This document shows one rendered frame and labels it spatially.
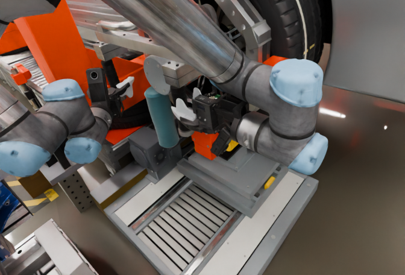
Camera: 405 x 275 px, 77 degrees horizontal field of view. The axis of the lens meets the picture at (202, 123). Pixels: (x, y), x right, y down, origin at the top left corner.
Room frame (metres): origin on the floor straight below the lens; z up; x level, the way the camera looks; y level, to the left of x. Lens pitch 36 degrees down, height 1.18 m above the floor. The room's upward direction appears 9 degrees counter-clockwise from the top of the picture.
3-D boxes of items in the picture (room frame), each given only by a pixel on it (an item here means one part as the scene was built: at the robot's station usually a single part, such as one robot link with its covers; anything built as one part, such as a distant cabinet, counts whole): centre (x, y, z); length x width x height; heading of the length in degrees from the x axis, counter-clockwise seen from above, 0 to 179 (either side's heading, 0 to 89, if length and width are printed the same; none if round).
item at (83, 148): (0.51, 0.29, 0.81); 0.11 x 0.08 x 0.09; 177
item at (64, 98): (0.49, 0.29, 0.91); 0.11 x 0.08 x 0.11; 167
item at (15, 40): (2.71, 1.59, 0.69); 0.52 x 0.17 x 0.35; 132
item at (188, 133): (0.55, 0.05, 0.83); 0.04 x 0.04 x 0.16
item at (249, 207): (0.97, -0.12, 0.13); 0.50 x 0.36 x 0.10; 42
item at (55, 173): (0.97, 0.74, 0.44); 0.43 x 0.17 x 0.03; 42
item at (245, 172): (0.95, -0.14, 0.32); 0.40 x 0.30 x 0.28; 42
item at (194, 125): (0.48, 0.01, 0.83); 0.09 x 0.05 x 0.02; 51
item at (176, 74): (0.58, 0.03, 0.93); 0.09 x 0.05 x 0.05; 132
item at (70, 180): (0.99, 0.76, 0.21); 0.10 x 0.10 x 0.42; 42
